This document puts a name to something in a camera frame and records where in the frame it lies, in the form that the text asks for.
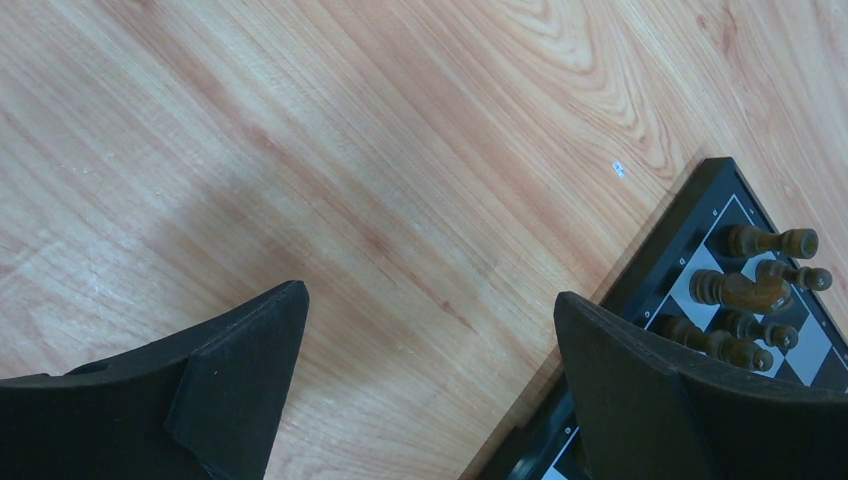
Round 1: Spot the dark chess knight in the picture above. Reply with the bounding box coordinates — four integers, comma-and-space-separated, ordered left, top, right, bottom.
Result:
689, 269, 794, 315

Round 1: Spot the dark chess bishop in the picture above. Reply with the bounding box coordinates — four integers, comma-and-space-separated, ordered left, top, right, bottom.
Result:
658, 316, 774, 372

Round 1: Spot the black white chess board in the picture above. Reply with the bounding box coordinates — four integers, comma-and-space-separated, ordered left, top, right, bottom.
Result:
479, 157, 847, 479

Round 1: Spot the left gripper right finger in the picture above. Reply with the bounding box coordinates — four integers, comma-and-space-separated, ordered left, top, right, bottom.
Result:
553, 292, 847, 479

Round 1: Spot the dark chess pawn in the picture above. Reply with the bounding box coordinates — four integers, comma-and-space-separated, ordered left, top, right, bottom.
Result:
721, 312, 799, 350
756, 260, 833, 292
727, 225, 819, 259

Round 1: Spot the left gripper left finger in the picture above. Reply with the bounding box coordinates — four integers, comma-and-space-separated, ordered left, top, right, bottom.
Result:
1, 281, 310, 479

